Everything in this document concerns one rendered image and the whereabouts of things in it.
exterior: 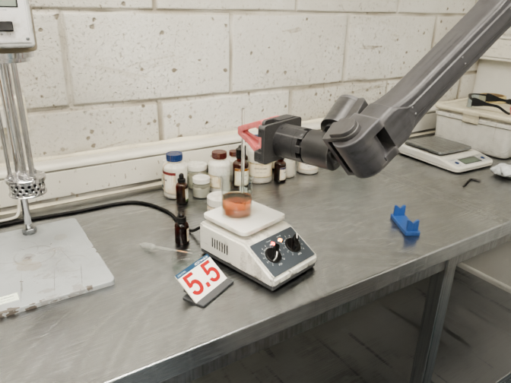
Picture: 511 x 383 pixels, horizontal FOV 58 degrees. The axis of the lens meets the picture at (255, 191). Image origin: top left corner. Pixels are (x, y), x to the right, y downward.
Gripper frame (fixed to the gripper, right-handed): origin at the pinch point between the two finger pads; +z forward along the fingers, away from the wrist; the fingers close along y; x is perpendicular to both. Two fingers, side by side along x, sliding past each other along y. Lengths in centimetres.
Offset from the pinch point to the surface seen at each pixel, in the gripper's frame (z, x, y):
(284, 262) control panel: -11.7, 22.2, 1.4
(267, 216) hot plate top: -3.8, 17.1, -3.0
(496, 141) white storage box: -19, 21, -108
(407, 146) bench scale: 4, 23, -88
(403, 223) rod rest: -18.6, 25.1, -35.0
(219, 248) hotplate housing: 0.9, 22.2, 5.6
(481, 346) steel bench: -31, 93, -97
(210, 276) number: -2.8, 24.0, 11.7
